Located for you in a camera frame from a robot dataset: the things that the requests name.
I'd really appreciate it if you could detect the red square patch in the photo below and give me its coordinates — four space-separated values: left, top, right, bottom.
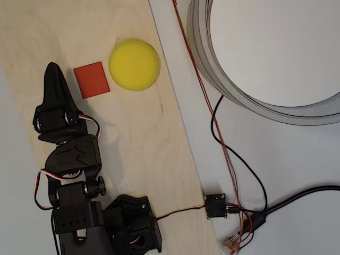
73 61 111 99

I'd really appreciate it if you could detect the black robot arm with base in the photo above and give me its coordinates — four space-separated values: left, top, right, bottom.
44 134 163 255

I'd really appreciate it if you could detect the grey round conical object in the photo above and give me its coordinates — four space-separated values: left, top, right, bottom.
186 0 340 126

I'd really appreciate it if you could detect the small black controller board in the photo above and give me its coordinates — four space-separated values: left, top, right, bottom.
203 193 230 220

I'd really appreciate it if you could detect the thin orange wire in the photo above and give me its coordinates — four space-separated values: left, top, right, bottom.
174 0 247 252
172 0 244 250

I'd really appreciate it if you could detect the clear plastic connector plug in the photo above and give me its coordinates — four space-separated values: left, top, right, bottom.
219 235 241 254

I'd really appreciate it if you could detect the wrist servo cable loop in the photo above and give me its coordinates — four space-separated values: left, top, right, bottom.
32 169 82 211

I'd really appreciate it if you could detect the thin black cable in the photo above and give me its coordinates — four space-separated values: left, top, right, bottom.
211 95 268 216

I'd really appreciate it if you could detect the yellow round foam disc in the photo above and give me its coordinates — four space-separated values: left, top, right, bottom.
108 39 162 92

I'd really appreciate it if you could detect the thick black power cable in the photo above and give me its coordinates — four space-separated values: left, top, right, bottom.
244 185 340 236

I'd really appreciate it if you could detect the light plywood board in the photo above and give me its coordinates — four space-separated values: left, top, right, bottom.
0 0 221 255

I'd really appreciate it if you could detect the gripper servo cable loop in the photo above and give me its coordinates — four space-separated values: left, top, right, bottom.
78 113 103 139

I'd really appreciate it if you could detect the red white black base cable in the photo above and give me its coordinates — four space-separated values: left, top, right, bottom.
155 202 207 221

